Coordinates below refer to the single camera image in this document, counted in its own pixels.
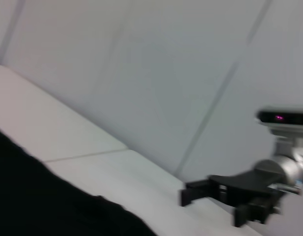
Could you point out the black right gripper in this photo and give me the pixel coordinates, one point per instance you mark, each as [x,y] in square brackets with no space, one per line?
[249,189]

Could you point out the black t-shirt with FREE print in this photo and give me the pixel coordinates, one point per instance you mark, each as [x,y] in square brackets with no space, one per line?
[43,196]

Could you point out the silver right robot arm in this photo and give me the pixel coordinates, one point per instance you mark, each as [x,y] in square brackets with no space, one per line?
[288,164]

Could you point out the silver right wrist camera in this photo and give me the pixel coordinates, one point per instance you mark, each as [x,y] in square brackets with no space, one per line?
[283,119]

